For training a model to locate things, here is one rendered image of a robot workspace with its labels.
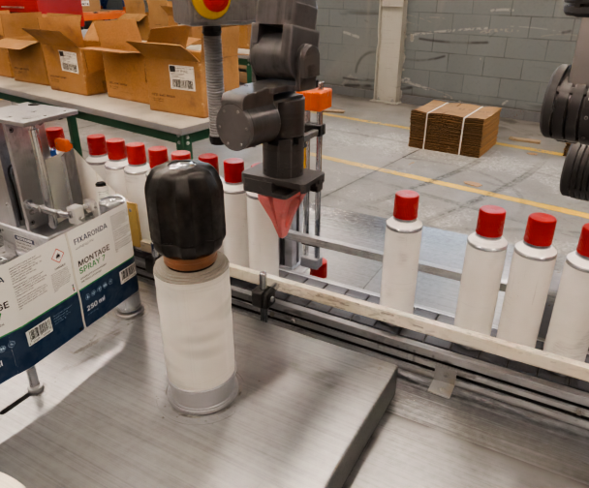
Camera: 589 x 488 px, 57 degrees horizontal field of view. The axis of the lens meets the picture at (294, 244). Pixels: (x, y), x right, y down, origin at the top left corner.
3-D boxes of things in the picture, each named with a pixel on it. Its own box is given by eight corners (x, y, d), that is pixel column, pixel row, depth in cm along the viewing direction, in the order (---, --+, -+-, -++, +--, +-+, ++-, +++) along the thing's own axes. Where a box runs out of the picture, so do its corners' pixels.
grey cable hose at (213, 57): (205, 144, 100) (196, 21, 91) (216, 139, 103) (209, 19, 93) (221, 146, 98) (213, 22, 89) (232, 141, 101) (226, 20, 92)
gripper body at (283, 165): (303, 198, 72) (304, 143, 69) (240, 184, 77) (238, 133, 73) (325, 184, 77) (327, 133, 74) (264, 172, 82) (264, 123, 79)
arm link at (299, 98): (314, 88, 72) (280, 83, 75) (280, 96, 67) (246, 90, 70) (312, 139, 75) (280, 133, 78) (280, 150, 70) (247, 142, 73)
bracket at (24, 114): (-28, 117, 92) (-30, 112, 92) (28, 106, 101) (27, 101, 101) (23, 127, 87) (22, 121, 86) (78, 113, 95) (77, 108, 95)
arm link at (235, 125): (321, 43, 67) (268, 39, 72) (260, 50, 59) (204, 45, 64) (319, 137, 72) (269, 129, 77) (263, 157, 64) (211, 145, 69)
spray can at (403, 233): (373, 321, 83) (383, 196, 74) (385, 305, 87) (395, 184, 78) (405, 331, 80) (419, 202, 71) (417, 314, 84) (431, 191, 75)
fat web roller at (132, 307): (108, 314, 85) (87, 201, 76) (129, 300, 88) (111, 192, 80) (130, 321, 83) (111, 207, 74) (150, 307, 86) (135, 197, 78)
